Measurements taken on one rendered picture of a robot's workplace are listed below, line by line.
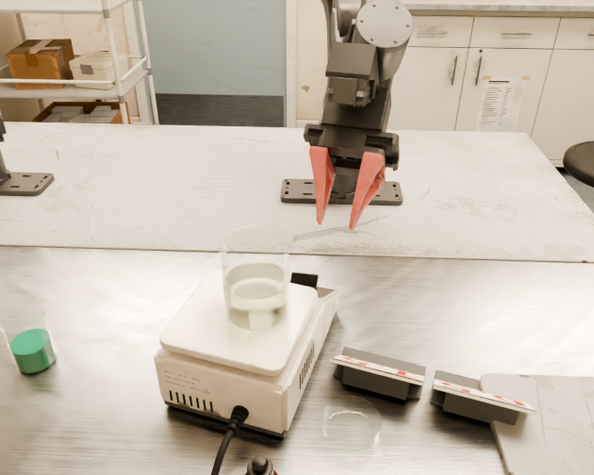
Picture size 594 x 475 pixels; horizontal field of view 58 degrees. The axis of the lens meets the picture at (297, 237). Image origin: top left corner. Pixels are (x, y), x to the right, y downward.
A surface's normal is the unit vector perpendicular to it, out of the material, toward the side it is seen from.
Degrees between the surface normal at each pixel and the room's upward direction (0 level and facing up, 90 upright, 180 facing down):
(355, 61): 40
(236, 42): 90
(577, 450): 0
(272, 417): 90
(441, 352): 0
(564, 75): 90
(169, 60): 90
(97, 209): 0
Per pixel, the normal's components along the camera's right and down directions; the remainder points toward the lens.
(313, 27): -0.04, 0.54
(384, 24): 0.03, -0.27
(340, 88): -0.29, 0.29
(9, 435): 0.00, -0.84
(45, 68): 0.17, 0.54
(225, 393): -0.31, 0.51
